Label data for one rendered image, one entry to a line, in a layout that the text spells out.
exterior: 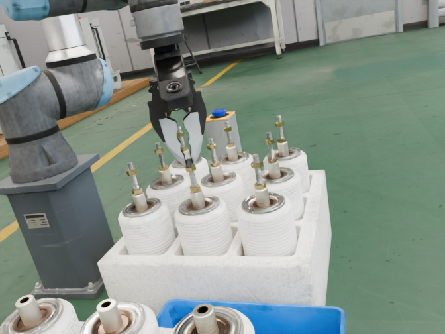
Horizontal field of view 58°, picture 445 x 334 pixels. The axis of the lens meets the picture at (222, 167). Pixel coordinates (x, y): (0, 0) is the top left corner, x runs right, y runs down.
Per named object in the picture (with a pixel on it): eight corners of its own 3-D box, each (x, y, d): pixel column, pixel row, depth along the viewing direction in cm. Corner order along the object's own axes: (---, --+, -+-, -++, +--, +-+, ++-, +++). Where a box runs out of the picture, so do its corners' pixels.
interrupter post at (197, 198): (207, 207, 72) (203, 191, 71) (195, 211, 72) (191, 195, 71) (204, 203, 74) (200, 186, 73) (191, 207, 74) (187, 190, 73)
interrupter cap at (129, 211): (118, 222, 74) (117, 219, 73) (127, 204, 81) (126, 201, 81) (158, 215, 73) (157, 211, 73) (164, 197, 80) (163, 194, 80)
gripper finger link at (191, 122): (207, 151, 75) (195, 103, 72) (210, 161, 69) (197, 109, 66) (191, 155, 75) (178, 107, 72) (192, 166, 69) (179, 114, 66)
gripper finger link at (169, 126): (186, 156, 75) (177, 107, 72) (187, 167, 69) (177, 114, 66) (169, 159, 75) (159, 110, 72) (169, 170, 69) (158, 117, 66)
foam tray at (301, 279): (122, 338, 81) (96, 262, 75) (191, 236, 115) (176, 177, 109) (321, 356, 68) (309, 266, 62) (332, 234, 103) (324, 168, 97)
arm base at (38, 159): (-3, 185, 91) (-20, 144, 88) (39, 161, 105) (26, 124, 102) (53, 180, 87) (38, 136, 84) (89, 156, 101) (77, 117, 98)
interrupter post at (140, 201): (134, 213, 76) (130, 197, 75) (137, 207, 78) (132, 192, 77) (147, 211, 76) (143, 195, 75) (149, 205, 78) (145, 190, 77)
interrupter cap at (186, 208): (225, 209, 70) (224, 205, 70) (183, 221, 69) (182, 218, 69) (214, 194, 77) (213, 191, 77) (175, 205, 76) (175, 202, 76)
